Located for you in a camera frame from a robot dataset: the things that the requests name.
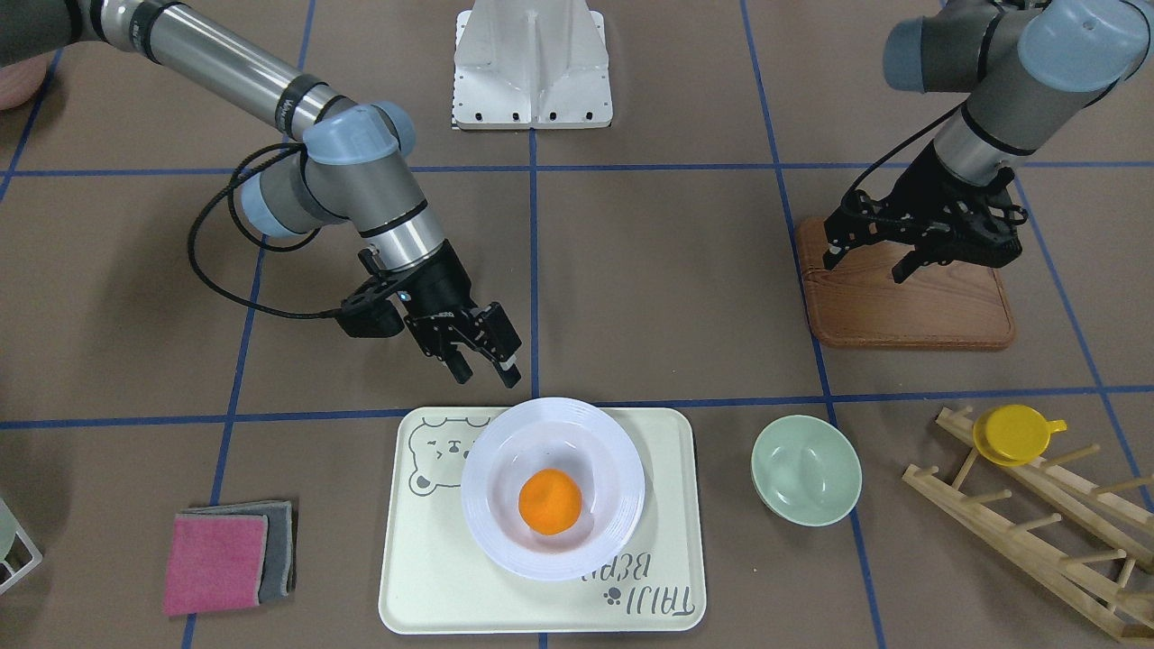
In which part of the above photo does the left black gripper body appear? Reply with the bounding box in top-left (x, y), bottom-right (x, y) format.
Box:
top-left (823, 146), bottom-right (1028, 270)

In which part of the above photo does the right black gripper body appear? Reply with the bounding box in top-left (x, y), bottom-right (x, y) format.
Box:
top-left (398, 243), bottom-right (493, 361)

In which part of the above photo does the white round plate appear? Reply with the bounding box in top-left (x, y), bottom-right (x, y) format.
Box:
top-left (460, 398), bottom-right (646, 580)

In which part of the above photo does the orange fruit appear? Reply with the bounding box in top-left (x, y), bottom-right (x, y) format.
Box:
top-left (517, 468), bottom-right (582, 535)

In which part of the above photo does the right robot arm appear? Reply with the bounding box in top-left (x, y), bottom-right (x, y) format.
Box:
top-left (3, 1), bottom-right (522, 387)

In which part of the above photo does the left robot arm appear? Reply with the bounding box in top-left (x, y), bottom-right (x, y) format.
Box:
top-left (823, 1), bottom-right (1151, 283)

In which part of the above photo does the cream bear tray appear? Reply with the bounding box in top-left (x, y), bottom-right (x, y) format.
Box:
top-left (379, 406), bottom-right (709, 635)

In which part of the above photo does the wooden cutting board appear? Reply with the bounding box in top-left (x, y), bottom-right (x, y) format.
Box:
top-left (794, 218), bottom-right (1016, 351)

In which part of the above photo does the yellow mug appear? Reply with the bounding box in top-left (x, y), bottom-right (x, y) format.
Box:
top-left (972, 404), bottom-right (1067, 467)

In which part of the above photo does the green ceramic bowl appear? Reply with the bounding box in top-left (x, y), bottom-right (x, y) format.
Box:
top-left (750, 415), bottom-right (863, 527)

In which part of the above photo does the grey folded cloth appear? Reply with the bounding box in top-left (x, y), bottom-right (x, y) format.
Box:
top-left (178, 500), bottom-right (294, 605)

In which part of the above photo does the pink folded cloth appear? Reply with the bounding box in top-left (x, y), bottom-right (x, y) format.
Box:
top-left (162, 514), bottom-right (268, 617)

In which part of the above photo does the pink bowl with ice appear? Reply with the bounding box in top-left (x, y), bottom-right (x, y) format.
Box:
top-left (1, 50), bottom-right (55, 111)

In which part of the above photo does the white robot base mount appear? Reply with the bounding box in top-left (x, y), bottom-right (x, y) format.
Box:
top-left (451, 1), bottom-right (614, 130)

